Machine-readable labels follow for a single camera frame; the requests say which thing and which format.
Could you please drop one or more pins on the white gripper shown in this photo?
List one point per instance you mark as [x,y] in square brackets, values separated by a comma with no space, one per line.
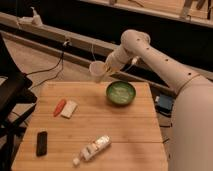
[117,59]

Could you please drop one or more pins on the white ceramic cup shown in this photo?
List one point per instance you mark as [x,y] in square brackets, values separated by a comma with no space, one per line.
[97,71]

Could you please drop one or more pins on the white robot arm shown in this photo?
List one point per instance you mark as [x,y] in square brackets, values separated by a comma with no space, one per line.
[191,143]

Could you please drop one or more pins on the green ceramic bowl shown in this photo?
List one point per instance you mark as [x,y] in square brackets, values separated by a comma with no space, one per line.
[120,93]

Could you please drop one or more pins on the white rectangular block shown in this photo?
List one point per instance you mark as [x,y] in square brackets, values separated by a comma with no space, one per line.
[68,109]

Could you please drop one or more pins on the orange carrot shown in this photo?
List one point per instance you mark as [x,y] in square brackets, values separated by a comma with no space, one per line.
[59,107]

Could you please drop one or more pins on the blue power box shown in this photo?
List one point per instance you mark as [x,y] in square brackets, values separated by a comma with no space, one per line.
[164,103]

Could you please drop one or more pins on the white plastic bottle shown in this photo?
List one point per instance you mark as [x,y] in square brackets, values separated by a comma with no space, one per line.
[92,149]

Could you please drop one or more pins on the white device on ledge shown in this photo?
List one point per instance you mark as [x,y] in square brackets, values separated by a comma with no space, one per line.
[34,20]

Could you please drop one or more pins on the black chair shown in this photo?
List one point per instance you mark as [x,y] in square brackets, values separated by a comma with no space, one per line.
[13,90]

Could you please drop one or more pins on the black phone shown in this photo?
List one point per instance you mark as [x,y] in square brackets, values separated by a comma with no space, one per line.
[41,146]

